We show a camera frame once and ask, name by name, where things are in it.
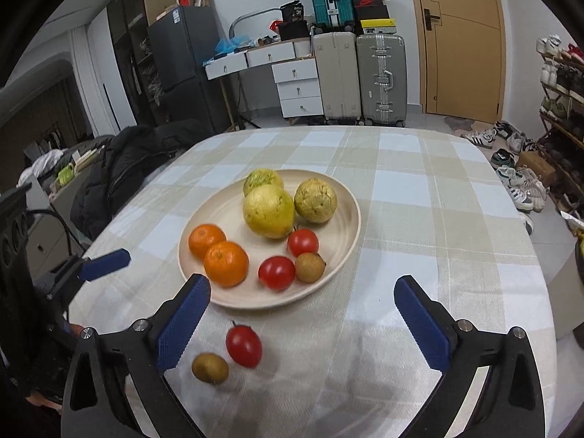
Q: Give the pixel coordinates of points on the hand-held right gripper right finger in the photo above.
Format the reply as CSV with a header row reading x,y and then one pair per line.
x,y
424,324

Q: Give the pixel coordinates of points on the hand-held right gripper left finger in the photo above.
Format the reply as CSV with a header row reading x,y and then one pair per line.
x,y
182,324

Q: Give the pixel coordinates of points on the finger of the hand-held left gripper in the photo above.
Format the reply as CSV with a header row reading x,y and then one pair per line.
x,y
107,264

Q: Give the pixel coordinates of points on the red cherry tomato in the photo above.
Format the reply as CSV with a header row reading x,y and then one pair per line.
x,y
244,346
303,242
276,273

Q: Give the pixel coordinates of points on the orange tangerine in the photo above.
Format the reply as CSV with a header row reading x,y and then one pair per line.
x,y
206,239
226,264

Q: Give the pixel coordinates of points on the round beige plate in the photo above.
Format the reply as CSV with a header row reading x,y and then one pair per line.
x,y
337,237

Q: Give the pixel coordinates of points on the black jacket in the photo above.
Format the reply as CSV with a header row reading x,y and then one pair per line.
x,y
132,159

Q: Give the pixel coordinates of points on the white crumpled cloth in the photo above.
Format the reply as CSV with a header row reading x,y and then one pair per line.
x,y
41,164

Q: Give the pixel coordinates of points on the beige checked tablecloth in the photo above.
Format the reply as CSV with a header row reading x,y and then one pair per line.
x,y
410,191

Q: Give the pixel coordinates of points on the yellow speckled citrus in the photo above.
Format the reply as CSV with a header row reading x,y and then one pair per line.
x,y
315,200

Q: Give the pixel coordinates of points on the small green-yellow citrus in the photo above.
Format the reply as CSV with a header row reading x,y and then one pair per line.
x,y
262,179

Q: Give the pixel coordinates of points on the scattered white sneakers group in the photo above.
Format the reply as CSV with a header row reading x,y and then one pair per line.
x,y
511,164

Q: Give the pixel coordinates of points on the brown cardboard box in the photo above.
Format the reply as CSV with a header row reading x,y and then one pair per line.
x,y
536,166

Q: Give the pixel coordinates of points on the beige door mat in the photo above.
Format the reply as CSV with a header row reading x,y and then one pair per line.
x,y
463,125

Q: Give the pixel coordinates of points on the dark grey fridge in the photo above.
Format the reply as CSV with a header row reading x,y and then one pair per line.
x,y
182,54

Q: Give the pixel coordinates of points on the wooden shoe rack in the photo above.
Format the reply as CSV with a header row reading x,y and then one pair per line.
x,y
561,132

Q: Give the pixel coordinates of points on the silver suitcase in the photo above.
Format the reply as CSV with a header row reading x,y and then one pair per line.
x,y
381,80

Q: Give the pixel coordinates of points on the blue plastic bag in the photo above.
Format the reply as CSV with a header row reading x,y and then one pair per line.
x,y
230,45

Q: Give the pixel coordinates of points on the dark open shelf cabinet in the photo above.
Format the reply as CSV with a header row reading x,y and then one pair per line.
x,y
137,13

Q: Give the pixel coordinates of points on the white drawer cabinet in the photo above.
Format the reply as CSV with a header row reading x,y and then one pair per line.
x,y
299,89

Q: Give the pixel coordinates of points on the beige suitcase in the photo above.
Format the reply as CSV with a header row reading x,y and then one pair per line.
x,y
337,77

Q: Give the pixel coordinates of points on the white desk with drawers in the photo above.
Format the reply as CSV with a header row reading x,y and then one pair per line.
x,y
269,54

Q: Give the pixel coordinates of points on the wooden door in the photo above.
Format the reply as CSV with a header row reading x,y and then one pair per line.
x,y
461,54

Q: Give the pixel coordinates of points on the shoe rack with shoes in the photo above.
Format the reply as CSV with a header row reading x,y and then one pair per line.
x,y
559,77

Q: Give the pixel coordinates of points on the red small object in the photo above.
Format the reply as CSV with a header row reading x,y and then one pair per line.
x,y
274,26

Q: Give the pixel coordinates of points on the grey curved metal tube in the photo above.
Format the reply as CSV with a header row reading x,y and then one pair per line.
x,y
253,11

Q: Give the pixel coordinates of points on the black foil bag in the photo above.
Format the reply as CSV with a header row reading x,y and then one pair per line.
x,y
292,12

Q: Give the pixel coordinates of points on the plain black shoe box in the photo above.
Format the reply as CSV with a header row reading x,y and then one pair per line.
x,y
372,12

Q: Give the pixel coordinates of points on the red and black shoe box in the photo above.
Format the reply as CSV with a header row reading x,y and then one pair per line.
x,y
370,1

